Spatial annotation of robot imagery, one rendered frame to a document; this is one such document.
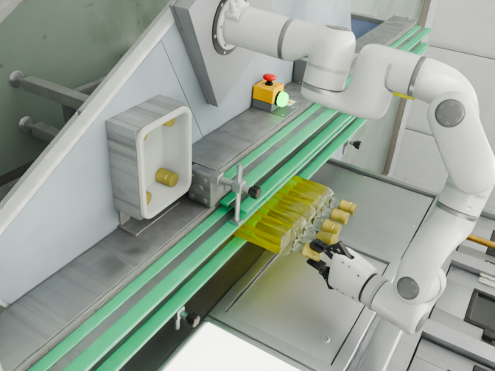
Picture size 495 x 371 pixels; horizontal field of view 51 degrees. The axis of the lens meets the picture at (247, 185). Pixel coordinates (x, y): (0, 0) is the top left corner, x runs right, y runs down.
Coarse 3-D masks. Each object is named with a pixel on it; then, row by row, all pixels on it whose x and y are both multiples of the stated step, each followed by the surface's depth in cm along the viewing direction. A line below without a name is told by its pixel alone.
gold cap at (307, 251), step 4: (304, 244) 125; (308, 244) 125; (304, 248) 125; (308, 248) 124; (312, 248) 124; (304, 252) 125; (308, 252) 124; (312, 252) 124; (316, 252) 123; (304, 256) 126; (308, 256) 125; (312, 256) 124; (316, 256) 123; (320, 256) 125; (316, 260) 124
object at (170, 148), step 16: (176, 112) 109; (144, 128) 102; (160, 128) 118; (176, 128) 117; (144, 144) 115; (160, 144) 120; (176, 144) 119; (144, 160) 117; (160, 160) 122; (176, 160) 121; (144, 176) 107; (144, 192) 108; (160, 192) 120; (176, 192) 121; (144, 208) 110; (160, 208) 116
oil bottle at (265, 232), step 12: (252, 216) 132; (240, 228) 131; (252, 228) 129; (264, 228) 128; (276, 228) 128; (288, 228) 128; (252, 240) 130; (264, 240) 128; (276, 240) 126; (288, 240) 125; (276, 252) 128; (288, 252) 127
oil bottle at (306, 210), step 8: (272, 200) 138; (280, 200) 138; (288, 200) 138; (296, 200) 138; (288, 208) 135; (296, 208) 135; (304, 208) 136; (312, 208) 136; (304, 216) 134; (312, 216) 134; (312, 224) 135
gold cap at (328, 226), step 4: (324, 220) 134; (328, 220) 134; (324, 224) 133; (328, 224) 133; (332, 224) 133; (336, 224) 133; (324, 228) 133; (328, 228) 132; (332, 228) 132; (336, 228) 132; (340, 228) 134; (328, 232) 133; (332, 232) 132; (336, 232) 132
